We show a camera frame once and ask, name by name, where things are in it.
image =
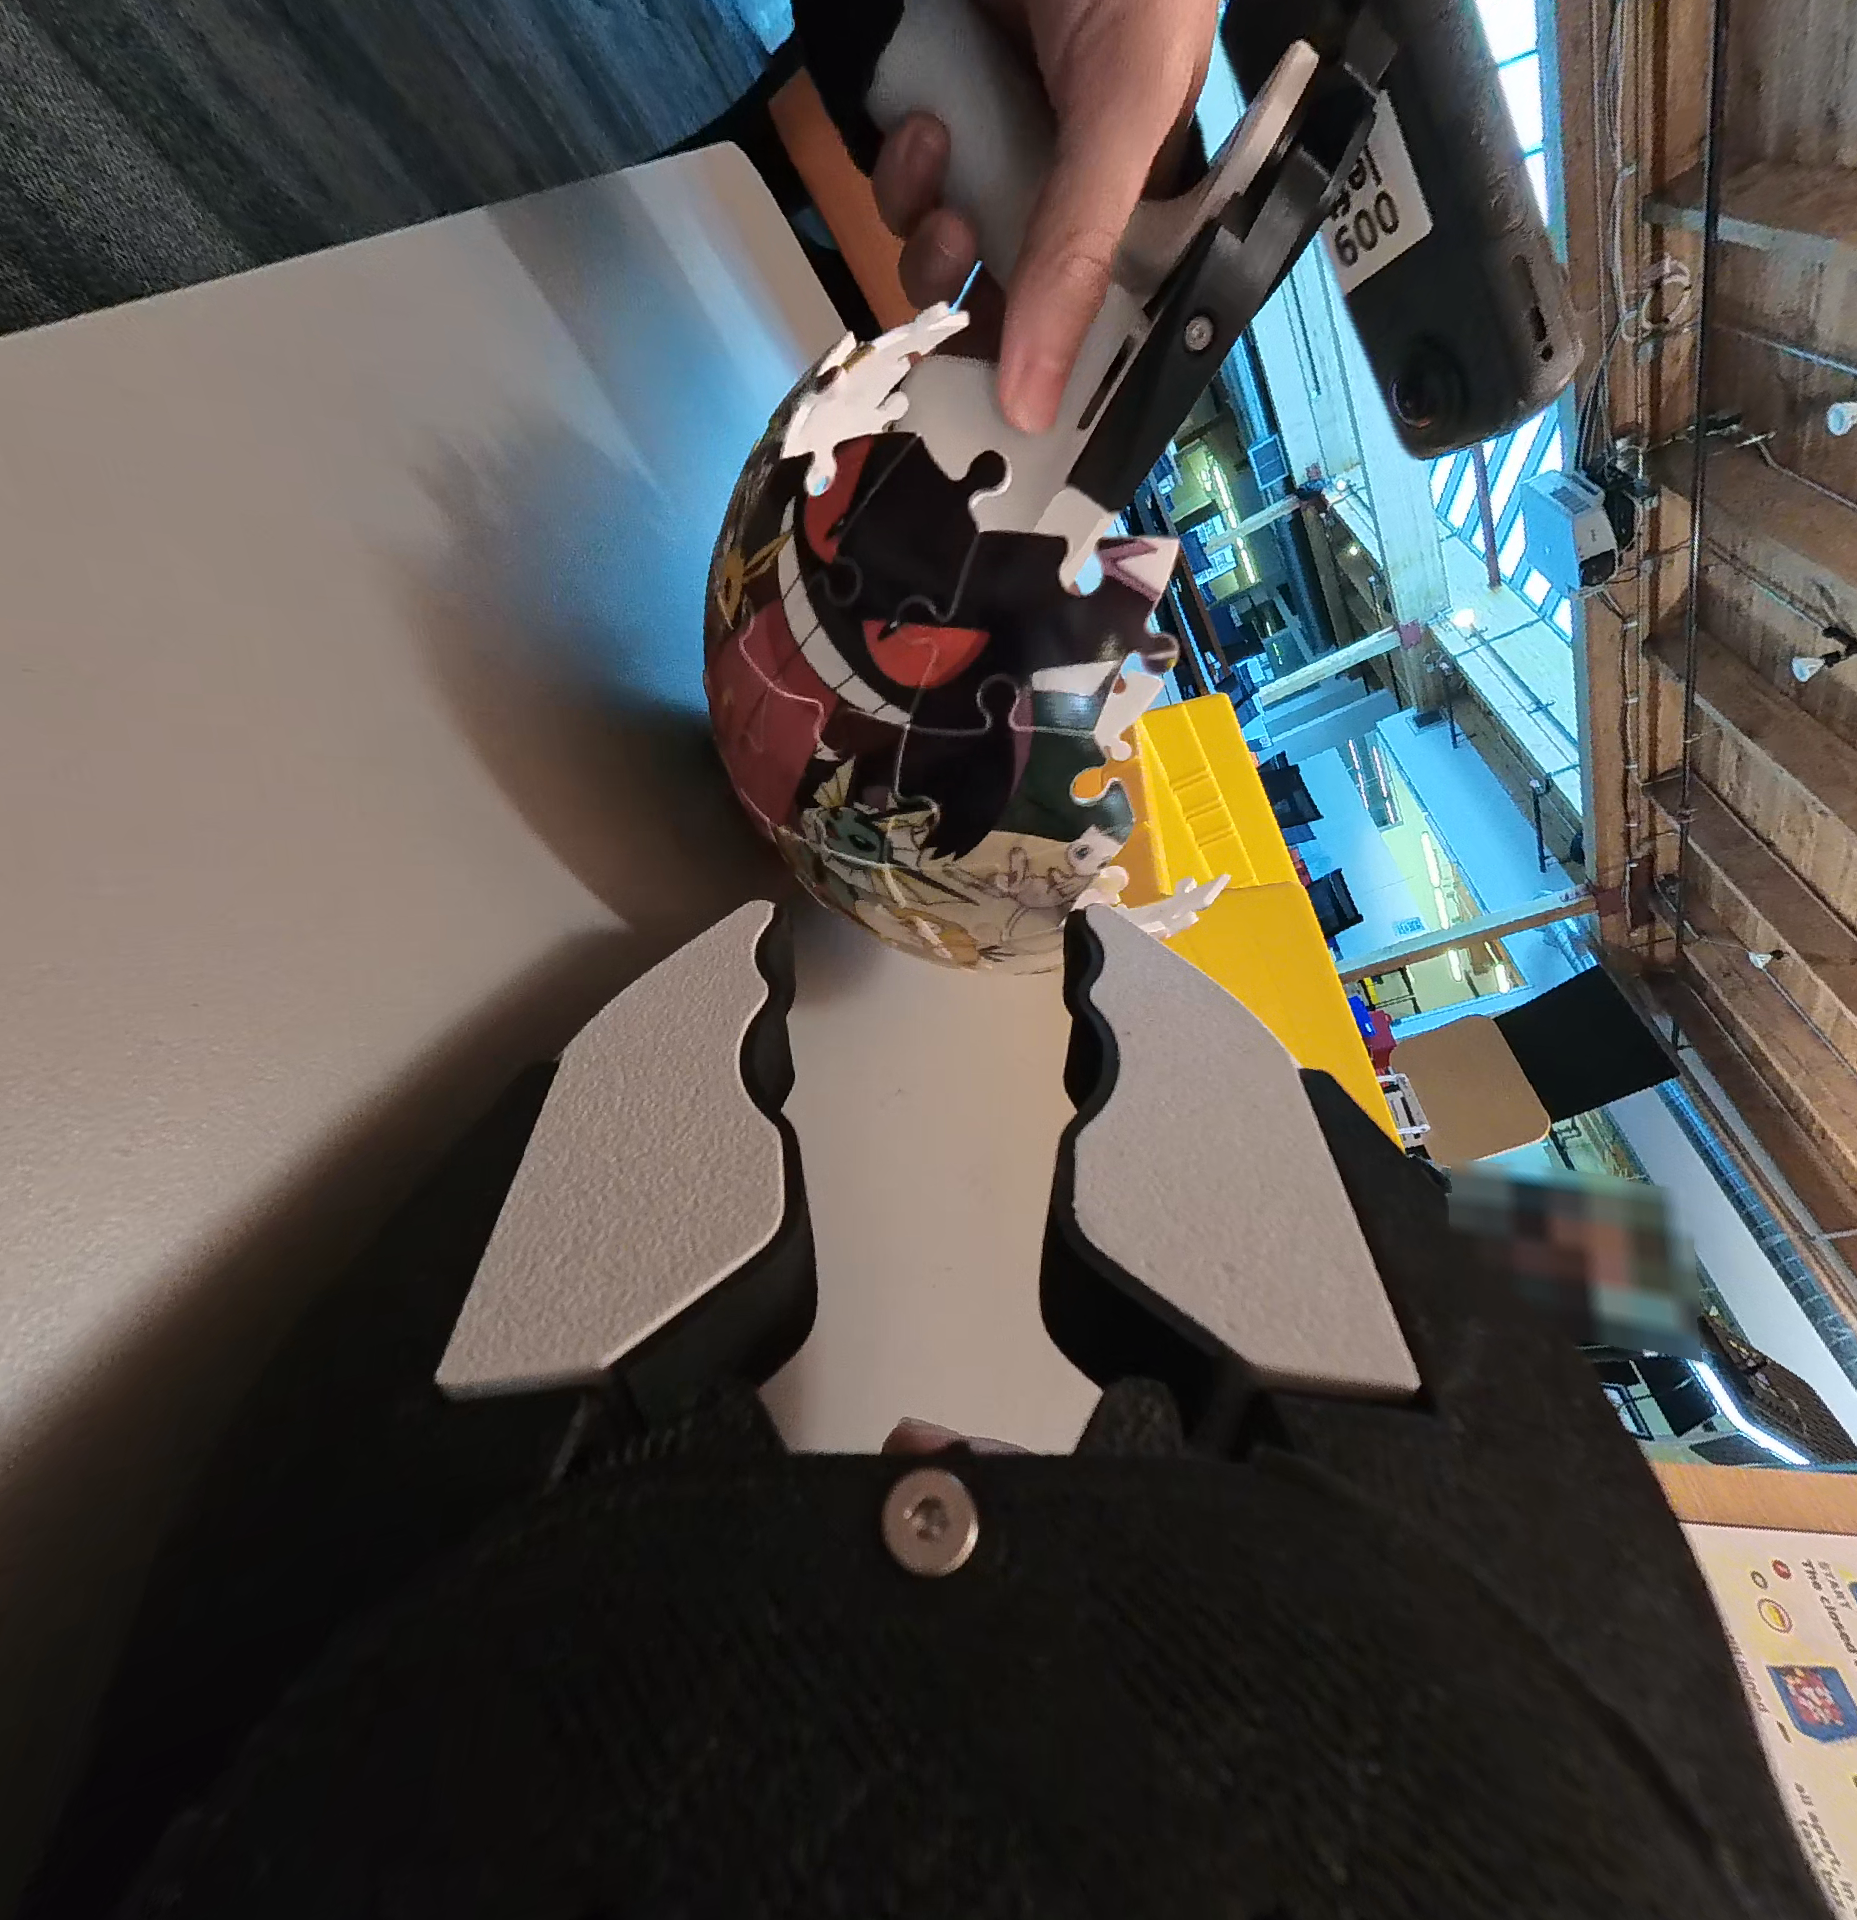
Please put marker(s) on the person's left hand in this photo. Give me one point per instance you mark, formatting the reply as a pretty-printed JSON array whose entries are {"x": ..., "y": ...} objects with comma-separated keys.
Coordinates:
[{"x": 1106, "y": 136}]

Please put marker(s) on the white ceiling device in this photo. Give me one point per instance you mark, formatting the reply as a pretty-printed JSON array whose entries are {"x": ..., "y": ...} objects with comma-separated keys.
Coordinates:
[{"x": 1566, "y": 526}]

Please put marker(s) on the white spotlight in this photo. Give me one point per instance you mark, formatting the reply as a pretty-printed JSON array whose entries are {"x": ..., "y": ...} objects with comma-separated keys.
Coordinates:
[
  {"x": 1856, "y": 411},
  {"x": 1820, "y": 662}
]

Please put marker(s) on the yellow plastic bin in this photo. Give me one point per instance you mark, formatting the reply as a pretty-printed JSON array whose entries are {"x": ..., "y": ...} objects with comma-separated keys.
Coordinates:
[{"x": 1257, "y": 930}]

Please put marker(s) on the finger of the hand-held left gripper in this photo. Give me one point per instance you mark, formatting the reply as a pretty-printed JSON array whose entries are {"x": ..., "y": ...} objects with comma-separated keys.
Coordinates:
[{"x": 1229, "y": 198}]

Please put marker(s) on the black panel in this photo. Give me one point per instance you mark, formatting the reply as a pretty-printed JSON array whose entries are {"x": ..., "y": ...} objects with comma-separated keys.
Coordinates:
[{"x": 1595, "y": 1044}]

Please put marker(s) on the printed puzzle ball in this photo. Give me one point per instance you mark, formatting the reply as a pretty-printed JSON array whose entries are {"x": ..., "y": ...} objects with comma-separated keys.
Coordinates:
[{"x": 896, "y": 677}]

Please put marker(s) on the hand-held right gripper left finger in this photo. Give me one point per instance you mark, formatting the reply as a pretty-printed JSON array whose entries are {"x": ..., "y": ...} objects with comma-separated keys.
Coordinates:
[{"x": 627, "y": 1184}]

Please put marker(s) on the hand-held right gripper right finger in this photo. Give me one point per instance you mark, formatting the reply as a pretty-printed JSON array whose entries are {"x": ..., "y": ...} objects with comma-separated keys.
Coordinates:
[{"x": 1229, "y": 1201}]

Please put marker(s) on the yellow task sheet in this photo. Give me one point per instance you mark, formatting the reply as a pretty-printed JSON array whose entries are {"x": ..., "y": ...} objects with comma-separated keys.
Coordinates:
[{"x": 1799, "y": 1712}]

